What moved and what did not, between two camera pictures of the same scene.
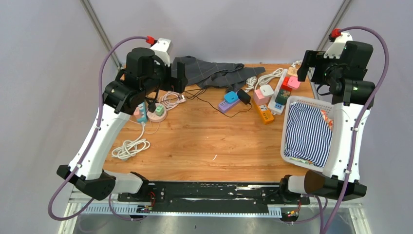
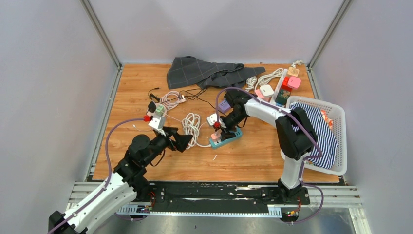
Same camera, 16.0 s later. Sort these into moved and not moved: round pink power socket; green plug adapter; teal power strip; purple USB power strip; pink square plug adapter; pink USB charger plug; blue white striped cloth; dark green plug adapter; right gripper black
Moved: right gripper black; teal power strip; pink USB charger plug
Not moved: green plug adapter; purple USB power strip; round pink power socket; dark green plug adapter; pink square plug adapter; blue white striped cloth
